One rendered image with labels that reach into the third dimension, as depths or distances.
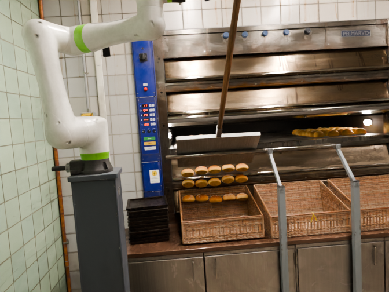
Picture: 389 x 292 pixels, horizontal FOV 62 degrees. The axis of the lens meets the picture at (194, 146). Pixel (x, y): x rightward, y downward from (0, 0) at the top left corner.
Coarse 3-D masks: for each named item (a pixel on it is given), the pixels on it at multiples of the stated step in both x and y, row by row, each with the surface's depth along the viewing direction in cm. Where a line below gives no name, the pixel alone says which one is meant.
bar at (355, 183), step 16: (320, 144) 226; (336, 144) 225; (272, 160) 219; (352, 176) 209; (352, 192) 207; (352, 208) 209; (352, 224) 210; (352, 240) 211; (288, 272) 207; (288, 288) 208
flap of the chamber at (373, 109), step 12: (348, 108) 247; (360, 108) 247; (372, 108) 248; (384, 108) 248; (168, 120) 241; (180, 120) 241; (192, 120) 241; (204, 120) 242; (216, 120) 242; (228, 120) 247; (240, 120) 252; (252, 120) 257; (264, 120) 262
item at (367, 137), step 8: (352, 136) 268; (360, 136) 264; (368, 136) 265; (376, 136) 265; (384, 136) 265; (264, 144) 261; (272, 144) 261; (280, 144) 261; (288, 144) 262; (296, 144) 262; (304, 144) 262; (176, 152) 258
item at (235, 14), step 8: (240, 0) 130; (232, 16) 136; (232, 24) 139; (232, 32) 142; (232, 40) 145; (232, 48) 149; (232, 56) 154; (224, 72) 164; (224, 80) 167; (224, 88) 171; (224, 96) 177; (224, 104) 182
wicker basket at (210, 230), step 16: (192, 192) 258; (208, 192) 258; (224, 192) 259; (240, 192) 260; (192, 208) 255; (208, 208) 256; (224, 208) 256; (240, 208) 257; (256, 208) 230; (192, 224) 252; (208, 224) 214; (224, 224) 214; (240, 224) 215; (256, 224) 216; (192, 240) 217; (208, 240) 214; (224, 240) 215
